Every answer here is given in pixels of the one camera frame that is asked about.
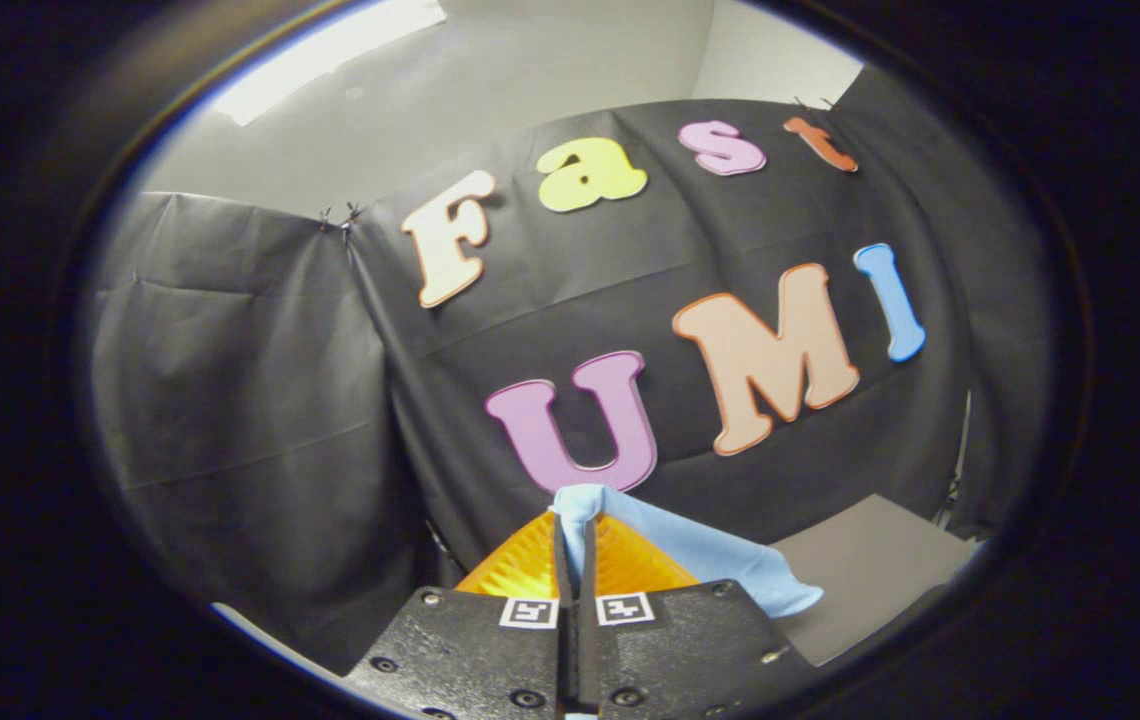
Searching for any black backdrop cloth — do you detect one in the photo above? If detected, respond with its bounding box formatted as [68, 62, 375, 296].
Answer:
[85, 65, 1056, 676]

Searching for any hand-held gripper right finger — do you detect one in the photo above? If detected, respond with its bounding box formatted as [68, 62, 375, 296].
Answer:
[575, 512, 821, 720]

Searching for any beige cabinet with dark top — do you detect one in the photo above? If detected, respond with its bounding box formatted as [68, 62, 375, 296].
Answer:
[770, 493, 981, 668]

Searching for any light blue cloth garment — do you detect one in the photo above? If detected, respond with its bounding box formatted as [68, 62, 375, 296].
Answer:
[550, 484, 824, 618]

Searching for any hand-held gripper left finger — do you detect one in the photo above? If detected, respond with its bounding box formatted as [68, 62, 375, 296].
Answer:
[345, 510, 571, 720]

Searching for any backdrop stand pole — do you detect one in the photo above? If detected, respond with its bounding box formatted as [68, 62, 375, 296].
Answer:
[950, 390, 974, 521]

